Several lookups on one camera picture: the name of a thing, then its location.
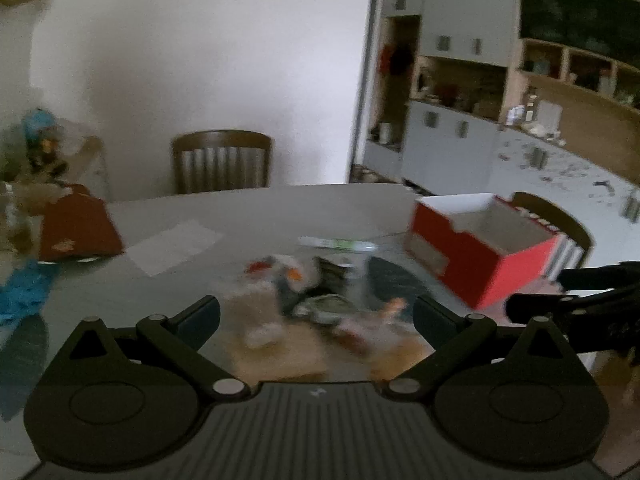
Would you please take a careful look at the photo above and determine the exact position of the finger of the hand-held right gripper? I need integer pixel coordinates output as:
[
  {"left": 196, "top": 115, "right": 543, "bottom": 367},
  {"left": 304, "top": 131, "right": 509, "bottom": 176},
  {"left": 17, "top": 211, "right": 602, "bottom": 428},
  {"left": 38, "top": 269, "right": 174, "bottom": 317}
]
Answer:
[
  {"left": 505, "top": 285, "right": 640, "bottom": 357},
  {"left": 556, "top": 261, "right": 640, "bottom": 293}
]

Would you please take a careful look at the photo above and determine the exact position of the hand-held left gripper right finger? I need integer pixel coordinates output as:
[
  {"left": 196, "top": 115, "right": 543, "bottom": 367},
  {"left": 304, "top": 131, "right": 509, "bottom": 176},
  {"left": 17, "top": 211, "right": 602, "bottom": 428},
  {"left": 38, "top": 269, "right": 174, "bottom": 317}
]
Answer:
[{"left": 384, "top": 295, "right": 567, "bottom": 403}]

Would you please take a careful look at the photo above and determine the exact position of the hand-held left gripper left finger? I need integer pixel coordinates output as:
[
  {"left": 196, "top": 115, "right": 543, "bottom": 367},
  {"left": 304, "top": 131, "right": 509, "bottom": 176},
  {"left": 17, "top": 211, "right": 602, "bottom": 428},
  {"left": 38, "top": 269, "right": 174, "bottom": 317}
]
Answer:
[{"left": 67, "top": 295, "right": 252, "bottom": 403}]

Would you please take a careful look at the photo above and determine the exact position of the red cardboard box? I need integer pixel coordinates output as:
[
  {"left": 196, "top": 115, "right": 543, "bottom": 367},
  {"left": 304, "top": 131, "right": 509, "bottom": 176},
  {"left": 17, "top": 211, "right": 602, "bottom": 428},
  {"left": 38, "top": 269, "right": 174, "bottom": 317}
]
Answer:
[{"left": 405, "top": 192, "right": 564, "bottom": 311}]

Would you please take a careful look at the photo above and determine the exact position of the heap of small packets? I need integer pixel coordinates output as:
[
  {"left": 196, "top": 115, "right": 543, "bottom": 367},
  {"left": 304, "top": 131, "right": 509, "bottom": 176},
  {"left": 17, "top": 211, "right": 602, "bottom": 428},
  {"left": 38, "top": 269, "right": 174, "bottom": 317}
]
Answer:
[{"left": 220, "top": 254, "right": 431, "bottom": 361}]

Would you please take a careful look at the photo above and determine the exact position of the white and green tube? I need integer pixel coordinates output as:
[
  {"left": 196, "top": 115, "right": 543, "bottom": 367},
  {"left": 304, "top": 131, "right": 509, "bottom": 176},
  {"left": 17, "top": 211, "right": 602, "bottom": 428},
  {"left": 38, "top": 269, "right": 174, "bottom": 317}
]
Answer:
[{"left": 298, "top": 236, "right": 379, "bottom": 254}]

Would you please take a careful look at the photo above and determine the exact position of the wooden slat-back chair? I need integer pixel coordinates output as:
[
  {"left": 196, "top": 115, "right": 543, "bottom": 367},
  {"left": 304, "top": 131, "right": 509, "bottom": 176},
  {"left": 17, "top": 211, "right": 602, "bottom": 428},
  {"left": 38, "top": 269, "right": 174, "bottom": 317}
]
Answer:
[
  {"left": 171, "top": 130, "right": 274, "bottom": 196},
  {"left": 511, "top": 191, "right": 594, "bottom": 283}
]

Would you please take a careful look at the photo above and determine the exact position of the white paper sheet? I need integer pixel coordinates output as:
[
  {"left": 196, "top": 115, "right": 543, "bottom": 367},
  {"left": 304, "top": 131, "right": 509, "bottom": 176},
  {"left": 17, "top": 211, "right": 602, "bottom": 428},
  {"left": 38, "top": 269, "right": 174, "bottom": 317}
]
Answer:
[{"left": 127, "top": 219, "right": 224, "bottom": 277}]

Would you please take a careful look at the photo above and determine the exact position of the red paper bag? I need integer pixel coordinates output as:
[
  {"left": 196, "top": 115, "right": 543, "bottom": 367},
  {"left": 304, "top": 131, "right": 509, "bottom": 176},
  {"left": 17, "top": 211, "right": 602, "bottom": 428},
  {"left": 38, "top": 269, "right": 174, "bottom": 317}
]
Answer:
[{"left": 39, "top": 184, "right": 124, "bottom": 264}]

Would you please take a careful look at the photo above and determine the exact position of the white rectangular container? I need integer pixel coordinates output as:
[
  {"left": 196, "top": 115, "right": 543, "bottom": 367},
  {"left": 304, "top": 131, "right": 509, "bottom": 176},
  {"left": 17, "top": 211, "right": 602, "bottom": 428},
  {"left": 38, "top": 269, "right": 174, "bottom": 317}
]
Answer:
[{"left": 537, "top": 100, "right": 561, "bottom": 129}]

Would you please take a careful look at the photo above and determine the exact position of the blue cloth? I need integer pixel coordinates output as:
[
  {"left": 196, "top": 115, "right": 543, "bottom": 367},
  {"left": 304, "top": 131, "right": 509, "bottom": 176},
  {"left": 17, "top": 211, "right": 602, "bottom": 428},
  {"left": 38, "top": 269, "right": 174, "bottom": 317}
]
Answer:
[{"left": 0, "top": 259, "right": 62, "bottom": 331}]

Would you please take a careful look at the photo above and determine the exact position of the colourful toy figure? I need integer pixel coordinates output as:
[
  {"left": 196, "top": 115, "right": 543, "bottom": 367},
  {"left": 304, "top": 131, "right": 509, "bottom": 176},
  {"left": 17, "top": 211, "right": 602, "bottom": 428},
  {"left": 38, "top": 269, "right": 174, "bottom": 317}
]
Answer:
[{"left": 20, "top": 108, "right": 71, "bottom": 177}]

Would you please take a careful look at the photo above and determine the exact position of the grey and wood wall cabinet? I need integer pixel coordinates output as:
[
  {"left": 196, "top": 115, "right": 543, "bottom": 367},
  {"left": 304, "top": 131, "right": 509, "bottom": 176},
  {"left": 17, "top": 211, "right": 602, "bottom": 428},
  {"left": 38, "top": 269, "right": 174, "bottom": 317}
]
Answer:
[{"left": 350, "top": 0, "right": 640, "bottom": 226}]

